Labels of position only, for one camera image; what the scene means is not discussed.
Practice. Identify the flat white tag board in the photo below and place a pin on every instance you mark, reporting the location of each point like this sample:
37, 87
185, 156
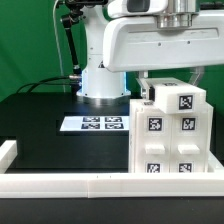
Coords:
95, 123

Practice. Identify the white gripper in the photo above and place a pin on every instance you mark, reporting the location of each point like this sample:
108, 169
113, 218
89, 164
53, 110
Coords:
138, 44

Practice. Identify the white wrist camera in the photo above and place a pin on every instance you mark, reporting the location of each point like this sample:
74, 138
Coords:
123, 8

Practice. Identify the small white tagged box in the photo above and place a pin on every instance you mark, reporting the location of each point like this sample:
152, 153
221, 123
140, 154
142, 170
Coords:
173, 96

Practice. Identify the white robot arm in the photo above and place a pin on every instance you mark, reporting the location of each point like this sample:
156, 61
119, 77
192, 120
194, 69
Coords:
102, 86

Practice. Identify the white cabinet body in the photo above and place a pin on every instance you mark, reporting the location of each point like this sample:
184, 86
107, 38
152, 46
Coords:
143, 106

